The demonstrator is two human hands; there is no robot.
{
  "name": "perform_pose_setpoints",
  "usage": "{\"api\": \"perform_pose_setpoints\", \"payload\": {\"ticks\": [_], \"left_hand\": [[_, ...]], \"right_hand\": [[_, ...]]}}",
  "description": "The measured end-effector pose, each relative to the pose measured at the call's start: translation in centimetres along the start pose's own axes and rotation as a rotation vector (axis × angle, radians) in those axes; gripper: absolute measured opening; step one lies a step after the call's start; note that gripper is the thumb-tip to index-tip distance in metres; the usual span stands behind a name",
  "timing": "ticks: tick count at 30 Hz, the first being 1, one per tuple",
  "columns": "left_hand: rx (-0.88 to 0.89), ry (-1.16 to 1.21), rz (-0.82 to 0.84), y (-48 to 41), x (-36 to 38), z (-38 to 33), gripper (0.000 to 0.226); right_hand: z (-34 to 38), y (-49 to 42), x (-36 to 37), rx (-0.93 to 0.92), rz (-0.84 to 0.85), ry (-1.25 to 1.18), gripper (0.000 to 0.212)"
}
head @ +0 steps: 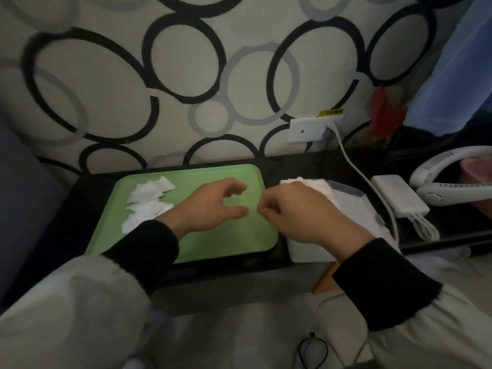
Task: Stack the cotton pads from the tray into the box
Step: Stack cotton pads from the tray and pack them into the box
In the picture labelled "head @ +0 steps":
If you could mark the person's left hand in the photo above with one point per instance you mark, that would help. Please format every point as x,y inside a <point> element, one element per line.
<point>203,211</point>

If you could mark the person's right hand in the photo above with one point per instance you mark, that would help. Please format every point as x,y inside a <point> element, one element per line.
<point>311,219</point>

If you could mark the clear plastic box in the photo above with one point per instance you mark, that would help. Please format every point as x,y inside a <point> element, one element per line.
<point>303,253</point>

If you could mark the green plastic tray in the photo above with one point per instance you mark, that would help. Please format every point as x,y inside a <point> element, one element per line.
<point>230,238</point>

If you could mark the pile of white cotton pads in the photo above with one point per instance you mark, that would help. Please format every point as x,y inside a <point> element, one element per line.
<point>146,207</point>

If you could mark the person's right forearm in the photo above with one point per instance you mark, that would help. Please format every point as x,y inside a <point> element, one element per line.
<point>403,311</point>

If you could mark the person's left forearm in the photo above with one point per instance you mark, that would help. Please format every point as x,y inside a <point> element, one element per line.
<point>84,303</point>

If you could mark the orange flat piece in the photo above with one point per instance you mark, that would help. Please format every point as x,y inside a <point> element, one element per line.
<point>324,282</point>

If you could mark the white power bank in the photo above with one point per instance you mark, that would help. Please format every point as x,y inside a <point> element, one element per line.
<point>399,195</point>

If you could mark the yellow warning sticker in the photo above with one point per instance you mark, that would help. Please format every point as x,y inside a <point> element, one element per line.
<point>331,112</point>

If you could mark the white neck fan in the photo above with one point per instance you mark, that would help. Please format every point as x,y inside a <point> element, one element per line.
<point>426,195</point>

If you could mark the red decoration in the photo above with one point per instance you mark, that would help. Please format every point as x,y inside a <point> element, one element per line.
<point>384,115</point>

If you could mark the pink plastic basin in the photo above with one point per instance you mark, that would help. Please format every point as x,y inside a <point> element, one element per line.
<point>480,172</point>

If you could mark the grey upholstered sofa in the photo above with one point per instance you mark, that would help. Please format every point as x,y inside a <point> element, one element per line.
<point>23,207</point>

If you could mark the blue curtain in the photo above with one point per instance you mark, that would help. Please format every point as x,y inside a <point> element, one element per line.
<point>453,72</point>

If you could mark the white wall socket plate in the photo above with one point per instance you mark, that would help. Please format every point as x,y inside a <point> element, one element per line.
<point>305,131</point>

